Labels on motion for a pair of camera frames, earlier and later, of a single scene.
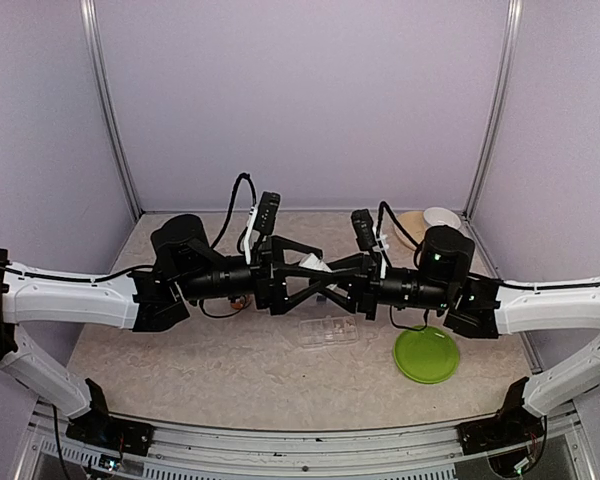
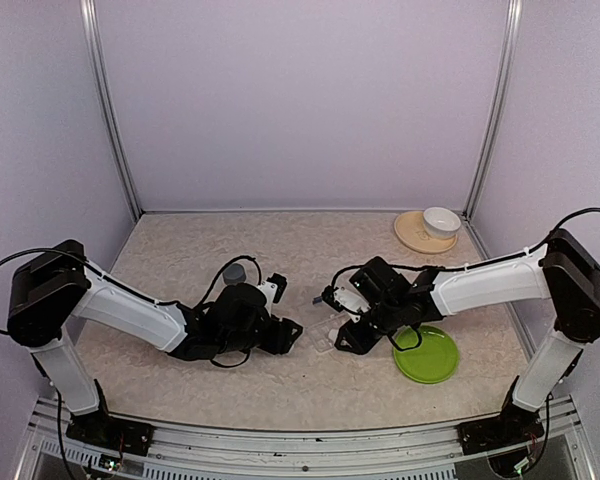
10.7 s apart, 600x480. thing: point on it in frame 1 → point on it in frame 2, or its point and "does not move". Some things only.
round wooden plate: x=414 y=223 does not move
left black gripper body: x=260 y=273 → x=272 y=343
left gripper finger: x=280 y=243 → x=289 y=333
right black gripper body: x=368 y=296 → x=373 y=336
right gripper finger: x=340 y=300 → x=350 y=338
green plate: x=428 y=356 does not move
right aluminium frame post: x=503 y=91 does not move
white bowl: x=437 y=216 does not move
